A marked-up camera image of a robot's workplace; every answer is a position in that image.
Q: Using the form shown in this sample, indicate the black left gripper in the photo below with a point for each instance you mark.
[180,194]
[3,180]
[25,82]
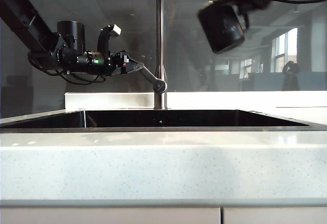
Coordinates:
[107,63]

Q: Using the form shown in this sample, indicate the black mug with white print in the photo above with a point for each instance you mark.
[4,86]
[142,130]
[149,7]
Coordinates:
[222,27]

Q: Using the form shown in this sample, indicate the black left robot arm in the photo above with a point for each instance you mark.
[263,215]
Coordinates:
[25,17]

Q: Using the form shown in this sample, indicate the steel sink faucet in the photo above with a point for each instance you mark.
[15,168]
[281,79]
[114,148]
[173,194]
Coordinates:
[160,30]

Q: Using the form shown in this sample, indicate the black sink basin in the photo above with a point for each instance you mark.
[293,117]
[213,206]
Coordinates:
[163,118]

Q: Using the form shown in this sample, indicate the white backsplash ledge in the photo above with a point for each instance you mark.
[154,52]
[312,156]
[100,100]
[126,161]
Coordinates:
[107,100]

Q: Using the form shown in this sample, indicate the wide beige cabinet door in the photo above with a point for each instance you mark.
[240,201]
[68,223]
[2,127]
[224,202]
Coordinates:
[110,216]

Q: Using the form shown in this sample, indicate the narrow beige cabinet door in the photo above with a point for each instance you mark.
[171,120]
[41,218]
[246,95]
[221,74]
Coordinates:
[276,216]

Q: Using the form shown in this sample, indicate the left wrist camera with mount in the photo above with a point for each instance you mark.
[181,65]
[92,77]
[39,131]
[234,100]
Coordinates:
[104,37]

